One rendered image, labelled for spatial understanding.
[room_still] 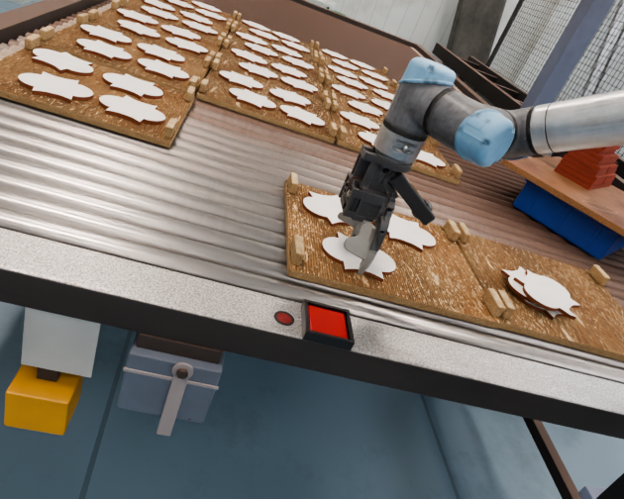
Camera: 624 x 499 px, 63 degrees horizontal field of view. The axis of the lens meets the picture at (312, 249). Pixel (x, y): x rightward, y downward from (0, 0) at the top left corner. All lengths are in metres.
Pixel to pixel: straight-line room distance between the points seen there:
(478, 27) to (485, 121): 6.27
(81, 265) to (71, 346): 0.13
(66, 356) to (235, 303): 0.26
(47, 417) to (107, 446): 0.79
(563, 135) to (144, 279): 0.64
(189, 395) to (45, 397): 0.21
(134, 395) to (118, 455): 0.85
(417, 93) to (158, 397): 0.60
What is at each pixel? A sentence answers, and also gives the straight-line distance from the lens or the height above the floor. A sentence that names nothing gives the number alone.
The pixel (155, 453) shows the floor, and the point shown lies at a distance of 1.68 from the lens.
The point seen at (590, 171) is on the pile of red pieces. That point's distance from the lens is 1.83.
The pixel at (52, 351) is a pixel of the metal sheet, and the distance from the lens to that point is 0.84.
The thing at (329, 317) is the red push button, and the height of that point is 0.93.
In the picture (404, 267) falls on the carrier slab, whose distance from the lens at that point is 0.99.
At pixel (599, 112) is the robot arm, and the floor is 1.33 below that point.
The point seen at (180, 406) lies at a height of 0.74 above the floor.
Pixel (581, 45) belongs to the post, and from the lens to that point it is 2.92.
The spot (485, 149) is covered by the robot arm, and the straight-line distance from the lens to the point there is 0.74.
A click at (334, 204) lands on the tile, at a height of 0.94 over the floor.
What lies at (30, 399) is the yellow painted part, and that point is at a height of 0.69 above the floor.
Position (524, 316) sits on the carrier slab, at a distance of 1.07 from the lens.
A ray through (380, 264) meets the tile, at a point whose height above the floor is 0.94.
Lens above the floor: 1.38
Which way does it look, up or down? 30 degrees down
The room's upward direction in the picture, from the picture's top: 23 degrees clockwise
